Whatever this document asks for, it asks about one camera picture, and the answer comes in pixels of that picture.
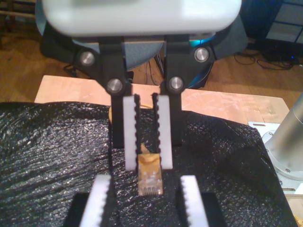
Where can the dark grey office chair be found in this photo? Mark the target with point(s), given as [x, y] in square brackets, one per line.
[232, 35]

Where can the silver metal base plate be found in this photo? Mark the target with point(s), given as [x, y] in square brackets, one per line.
[260, 128]

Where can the gripper camera bar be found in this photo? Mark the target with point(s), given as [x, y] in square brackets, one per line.
[142, 16]

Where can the dark wooden chair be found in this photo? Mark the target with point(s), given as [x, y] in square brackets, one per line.
[16, 13]

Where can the dark glass-front cabinet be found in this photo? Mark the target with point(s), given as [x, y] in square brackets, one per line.
[284, 28]

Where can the black bubble mat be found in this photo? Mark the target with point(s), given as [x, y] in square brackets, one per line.
[47, 153]

